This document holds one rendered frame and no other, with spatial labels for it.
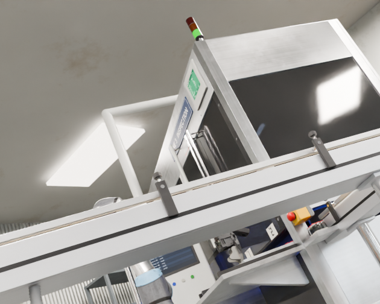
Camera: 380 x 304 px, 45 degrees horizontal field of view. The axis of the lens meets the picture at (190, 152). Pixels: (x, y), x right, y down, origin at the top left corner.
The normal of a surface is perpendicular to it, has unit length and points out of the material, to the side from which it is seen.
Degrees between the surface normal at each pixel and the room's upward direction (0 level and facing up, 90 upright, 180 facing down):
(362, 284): 90
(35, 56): 180
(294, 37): 90
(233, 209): 90
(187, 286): 90
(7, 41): 180
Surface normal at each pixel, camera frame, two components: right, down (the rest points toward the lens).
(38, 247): 0.21, -0.52
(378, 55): -0.66, -0.07
